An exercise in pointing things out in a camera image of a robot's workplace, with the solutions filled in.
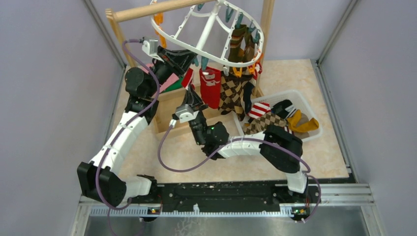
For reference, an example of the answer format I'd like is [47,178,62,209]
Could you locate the pink cloth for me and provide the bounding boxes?
[138,63,179,93]

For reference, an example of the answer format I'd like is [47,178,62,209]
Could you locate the wooden hanger rack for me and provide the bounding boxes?
[105,0,275,141]

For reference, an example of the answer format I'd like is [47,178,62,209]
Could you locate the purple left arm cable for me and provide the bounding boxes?
[95,39,161,236]

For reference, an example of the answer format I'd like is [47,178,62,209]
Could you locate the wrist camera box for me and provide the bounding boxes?
[142,37,162,60]
[175,104,199,123]

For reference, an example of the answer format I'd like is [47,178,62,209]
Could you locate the green cloth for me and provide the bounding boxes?
[163,81,183,93]

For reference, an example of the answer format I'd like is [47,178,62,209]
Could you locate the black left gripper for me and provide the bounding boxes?
[145,45,197,97]

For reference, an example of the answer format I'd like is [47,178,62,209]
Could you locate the brown argyle sock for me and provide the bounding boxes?
[218,72,243,115]
[232,75,252,121]

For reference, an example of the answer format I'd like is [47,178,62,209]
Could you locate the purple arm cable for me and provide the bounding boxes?
[95,39,161,236]
[158,122,322,224]

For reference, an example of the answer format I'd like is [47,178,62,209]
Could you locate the orange clip at back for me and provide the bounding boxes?
[153,13,167,49]

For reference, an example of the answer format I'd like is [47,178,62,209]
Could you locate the orange clothes clip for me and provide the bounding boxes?
[232,67,242,78]

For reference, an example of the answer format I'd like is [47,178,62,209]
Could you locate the black sock in basket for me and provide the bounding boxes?
[271,99,297,119]

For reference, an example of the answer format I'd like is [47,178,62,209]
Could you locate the navy white red hanging sock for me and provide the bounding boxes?
[243,62,263,114]

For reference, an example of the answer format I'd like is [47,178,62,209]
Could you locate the olive striped hanging sock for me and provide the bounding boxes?
[228,25,247,62]

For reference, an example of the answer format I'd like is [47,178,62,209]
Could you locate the white clothes clip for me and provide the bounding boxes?
[223,66,229,76]

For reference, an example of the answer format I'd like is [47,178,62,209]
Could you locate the red white striped sock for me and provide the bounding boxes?
[181,68,194,90]

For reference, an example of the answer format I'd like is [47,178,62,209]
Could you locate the white plastic laundry basket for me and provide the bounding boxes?
[231,89,323,143]

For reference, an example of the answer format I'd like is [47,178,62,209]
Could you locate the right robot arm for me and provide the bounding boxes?
[175,88,308,203]

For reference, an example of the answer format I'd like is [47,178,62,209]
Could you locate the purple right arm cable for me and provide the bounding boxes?
[158,122,322,224]

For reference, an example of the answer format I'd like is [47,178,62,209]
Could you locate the yellow sock in basket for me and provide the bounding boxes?
[287,110,320,133]

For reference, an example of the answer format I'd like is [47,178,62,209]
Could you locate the white round clip hanger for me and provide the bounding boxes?
[151,0,265,68]

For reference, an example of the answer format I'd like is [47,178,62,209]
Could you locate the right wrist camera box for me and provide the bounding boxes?
[175,104,199,123]

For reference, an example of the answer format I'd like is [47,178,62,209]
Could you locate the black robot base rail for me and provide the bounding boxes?
[131,180,322,221]

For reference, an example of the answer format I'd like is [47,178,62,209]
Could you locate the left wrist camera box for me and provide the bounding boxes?
[142,37,162,60]

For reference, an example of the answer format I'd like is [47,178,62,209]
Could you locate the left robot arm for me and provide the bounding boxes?
[77,46,197,210]

